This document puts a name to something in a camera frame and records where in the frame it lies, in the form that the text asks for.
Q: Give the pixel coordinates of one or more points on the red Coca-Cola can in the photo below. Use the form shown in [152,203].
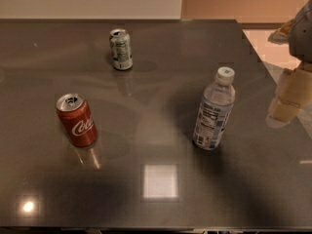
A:
[76,117]

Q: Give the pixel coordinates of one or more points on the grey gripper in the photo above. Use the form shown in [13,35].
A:
[302,36]

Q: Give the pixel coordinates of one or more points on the green and white soda can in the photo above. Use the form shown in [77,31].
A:
[121,51]

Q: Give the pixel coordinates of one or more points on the clear plastic water bottle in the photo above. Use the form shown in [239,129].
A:
[214,110]

